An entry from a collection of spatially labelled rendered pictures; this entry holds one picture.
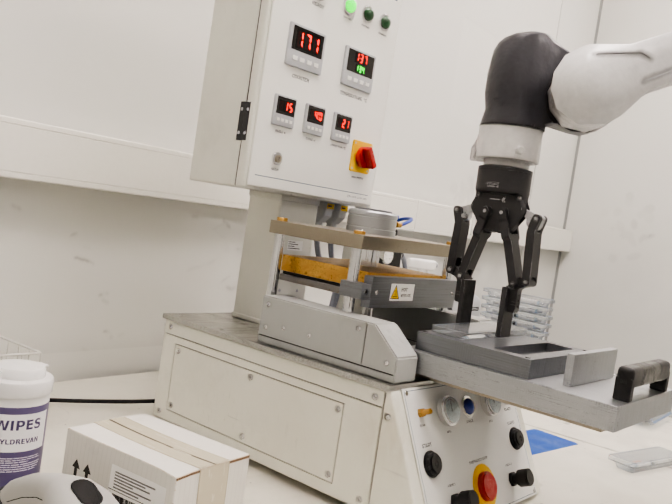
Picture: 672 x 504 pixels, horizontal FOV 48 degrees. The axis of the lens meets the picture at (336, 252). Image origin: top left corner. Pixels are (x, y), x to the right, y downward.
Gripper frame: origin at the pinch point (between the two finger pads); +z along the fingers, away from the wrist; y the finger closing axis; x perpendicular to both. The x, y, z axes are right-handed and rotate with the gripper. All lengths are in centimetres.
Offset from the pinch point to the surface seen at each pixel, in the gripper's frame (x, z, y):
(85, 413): -25, 27, -56
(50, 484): -54, 20, -17
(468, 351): -10.3, 4.4, 3.8
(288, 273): -10.0, -0.6, -28.8
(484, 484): -1.9, 23.2, 4.7
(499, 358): -10.3, 4.4, 8.2
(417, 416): -13.0, 13.8, -0.7
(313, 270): -10.3, -1.9, -23.6
